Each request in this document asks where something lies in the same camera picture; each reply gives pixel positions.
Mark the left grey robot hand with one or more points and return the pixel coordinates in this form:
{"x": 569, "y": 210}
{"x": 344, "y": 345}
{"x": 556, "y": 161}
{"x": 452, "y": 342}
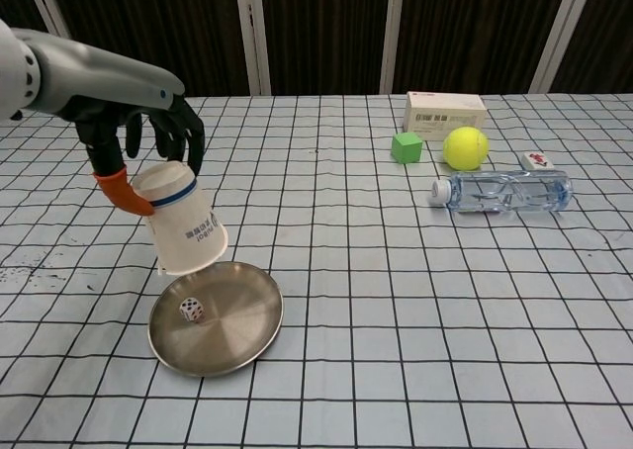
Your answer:
{"x": 94, "y": 80}

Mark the white paper cup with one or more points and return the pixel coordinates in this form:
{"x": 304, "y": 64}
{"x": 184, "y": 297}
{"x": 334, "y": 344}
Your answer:
{"x": 183, "y": 226}

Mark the small white die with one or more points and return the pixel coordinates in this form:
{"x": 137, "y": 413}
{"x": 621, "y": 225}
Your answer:
{"x": 191, "y": 310}

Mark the round metal plate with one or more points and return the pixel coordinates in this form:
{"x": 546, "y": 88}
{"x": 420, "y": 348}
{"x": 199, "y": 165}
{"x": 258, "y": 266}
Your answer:
{"x": 232, "y": 330}

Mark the green cube block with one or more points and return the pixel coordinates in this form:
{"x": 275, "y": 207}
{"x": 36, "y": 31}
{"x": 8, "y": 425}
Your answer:
{"x": 406, "y": 148}

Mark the white cardboard medicine box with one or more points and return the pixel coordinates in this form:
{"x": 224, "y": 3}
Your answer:
{"x": 442, "y": 115}

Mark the light blue checked tablecloth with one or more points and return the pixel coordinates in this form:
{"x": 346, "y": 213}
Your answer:
{"x": 395, "y": 296}

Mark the yellow tennis ball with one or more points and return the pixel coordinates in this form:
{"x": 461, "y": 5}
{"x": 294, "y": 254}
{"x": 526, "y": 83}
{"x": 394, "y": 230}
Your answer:
{"x": 466, "y": 148}

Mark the clear plastic water bottle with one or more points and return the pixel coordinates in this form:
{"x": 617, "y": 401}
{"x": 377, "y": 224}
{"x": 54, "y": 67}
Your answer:
{"x": 509, "y": 192}

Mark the white mahjong tile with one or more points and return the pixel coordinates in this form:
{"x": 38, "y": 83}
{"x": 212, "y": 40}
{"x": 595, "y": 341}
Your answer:
{"x": 536, "y": 160}

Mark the grey aluminium frame post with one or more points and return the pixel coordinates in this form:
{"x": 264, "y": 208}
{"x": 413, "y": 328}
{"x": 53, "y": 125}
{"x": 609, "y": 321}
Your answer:
{"x": 559, "y": 33}
{"x": 393, "y": 33}
{"x": 253, "y": 33}
{"x": 44, "y": 4}

